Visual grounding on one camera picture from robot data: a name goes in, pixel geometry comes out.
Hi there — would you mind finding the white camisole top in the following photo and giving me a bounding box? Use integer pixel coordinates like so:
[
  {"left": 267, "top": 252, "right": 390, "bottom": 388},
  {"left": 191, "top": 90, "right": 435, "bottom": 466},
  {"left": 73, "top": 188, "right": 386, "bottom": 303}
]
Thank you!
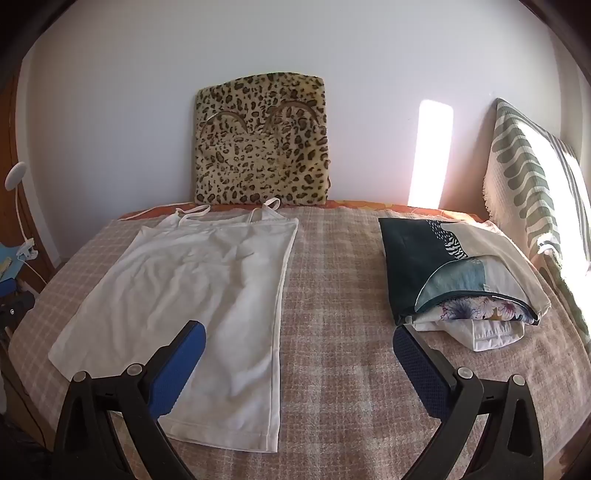
[{"left": 48, "top": 198, "right": 299, "bottom": 453}]

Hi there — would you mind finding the grey striped pillow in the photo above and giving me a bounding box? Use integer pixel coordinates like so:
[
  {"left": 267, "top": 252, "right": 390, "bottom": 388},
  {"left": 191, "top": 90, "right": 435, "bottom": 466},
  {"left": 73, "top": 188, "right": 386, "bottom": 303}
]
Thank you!
[{"left": 545, "top": 134, "right": 591, "bottom": 259}]

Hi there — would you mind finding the leopard print cushion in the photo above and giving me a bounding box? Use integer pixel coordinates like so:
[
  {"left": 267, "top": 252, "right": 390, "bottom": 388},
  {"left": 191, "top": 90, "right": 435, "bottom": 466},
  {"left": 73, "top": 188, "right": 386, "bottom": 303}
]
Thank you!
[{"left": 193, "top": 71, "right": 334, "bottom": 206}]

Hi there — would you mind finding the orange bedsheet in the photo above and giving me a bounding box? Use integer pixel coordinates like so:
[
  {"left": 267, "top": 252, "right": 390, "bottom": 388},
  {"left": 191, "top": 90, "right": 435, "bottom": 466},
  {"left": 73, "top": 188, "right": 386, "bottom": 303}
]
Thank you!
[{"left": 117, "top": 199, "right": 490, "bottom": 222}]

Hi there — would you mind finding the beige plaid blanket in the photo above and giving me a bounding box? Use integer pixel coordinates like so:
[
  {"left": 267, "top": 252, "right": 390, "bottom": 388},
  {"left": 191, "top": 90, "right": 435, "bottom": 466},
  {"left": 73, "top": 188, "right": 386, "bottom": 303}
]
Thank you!
[{"left": 8, "top": 203, "right": 583, "bottom": 480}]

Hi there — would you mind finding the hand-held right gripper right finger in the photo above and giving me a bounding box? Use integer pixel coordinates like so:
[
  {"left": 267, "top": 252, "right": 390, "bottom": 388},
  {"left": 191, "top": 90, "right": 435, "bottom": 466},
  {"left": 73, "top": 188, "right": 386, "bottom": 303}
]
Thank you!
[{"left": 392, "top": 324, "right": 546, "bottom": 480}]

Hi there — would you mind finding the blue object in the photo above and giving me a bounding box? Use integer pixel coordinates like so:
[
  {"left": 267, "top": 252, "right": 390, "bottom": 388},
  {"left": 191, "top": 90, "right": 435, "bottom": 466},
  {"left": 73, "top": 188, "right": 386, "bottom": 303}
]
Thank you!
[{"left": 0, "top": 242, "right": 28, "bottom": 282}]

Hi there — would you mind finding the floral garment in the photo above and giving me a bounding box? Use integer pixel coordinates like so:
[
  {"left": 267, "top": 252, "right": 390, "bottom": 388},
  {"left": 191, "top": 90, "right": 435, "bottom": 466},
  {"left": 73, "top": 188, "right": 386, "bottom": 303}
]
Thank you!
[{"left": 438, "top": 295, "right": 539, "bottom": 324}]

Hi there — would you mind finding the white garment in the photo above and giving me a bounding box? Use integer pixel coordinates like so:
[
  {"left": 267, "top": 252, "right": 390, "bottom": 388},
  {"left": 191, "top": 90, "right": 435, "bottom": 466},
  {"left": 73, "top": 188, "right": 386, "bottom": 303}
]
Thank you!
[{"left": 411, "top": 318, "right": 527, "bottom": 352}]

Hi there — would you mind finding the green patterned white pillow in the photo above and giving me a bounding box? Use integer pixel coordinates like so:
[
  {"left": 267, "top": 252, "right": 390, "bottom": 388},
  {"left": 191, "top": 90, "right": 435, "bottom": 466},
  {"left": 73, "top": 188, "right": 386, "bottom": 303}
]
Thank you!
[{"left": 482, "top": 98, "right": 591, "bottom": 352}]

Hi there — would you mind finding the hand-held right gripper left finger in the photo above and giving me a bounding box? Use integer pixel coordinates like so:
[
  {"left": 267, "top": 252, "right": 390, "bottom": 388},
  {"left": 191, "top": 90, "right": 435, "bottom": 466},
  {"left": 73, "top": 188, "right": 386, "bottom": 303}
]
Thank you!
[{"left": 50, "top": 320, "right": 207, "bottom": 480}]

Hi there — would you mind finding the white clip lamp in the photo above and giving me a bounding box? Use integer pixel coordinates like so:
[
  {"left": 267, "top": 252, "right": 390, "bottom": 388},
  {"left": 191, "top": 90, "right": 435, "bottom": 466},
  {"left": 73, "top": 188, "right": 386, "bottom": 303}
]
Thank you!
[{"left": 4, "top": 161, "right": 38, "bottom": 261}]

